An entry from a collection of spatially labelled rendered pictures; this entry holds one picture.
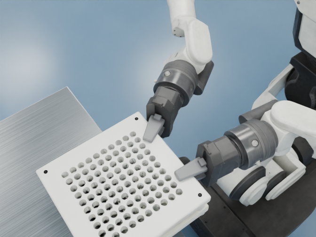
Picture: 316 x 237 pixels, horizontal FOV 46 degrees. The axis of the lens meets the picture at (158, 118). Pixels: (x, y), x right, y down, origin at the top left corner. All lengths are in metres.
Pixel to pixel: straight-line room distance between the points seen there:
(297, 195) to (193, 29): 1.00
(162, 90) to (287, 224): 0.98
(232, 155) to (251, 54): 1.64
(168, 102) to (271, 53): 1.66
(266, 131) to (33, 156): 0.52
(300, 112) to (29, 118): 0.62
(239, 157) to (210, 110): 1.28
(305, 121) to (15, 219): 0.62
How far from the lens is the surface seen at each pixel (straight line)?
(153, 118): 0.78
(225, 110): 2.03
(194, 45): 0.87
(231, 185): 1.15
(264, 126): 0.77
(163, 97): 0.76
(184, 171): 0.72
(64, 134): 0.91
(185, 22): 0.90
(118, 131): 0.78
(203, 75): 0.90
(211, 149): 0.70
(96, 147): 0.76
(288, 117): 0.78
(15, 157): 0.91
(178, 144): 1.88
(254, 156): 0.75
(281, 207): 1.64
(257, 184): 1.14
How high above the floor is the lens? 1.63
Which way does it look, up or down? 56 degrees down
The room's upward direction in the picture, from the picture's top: straight up
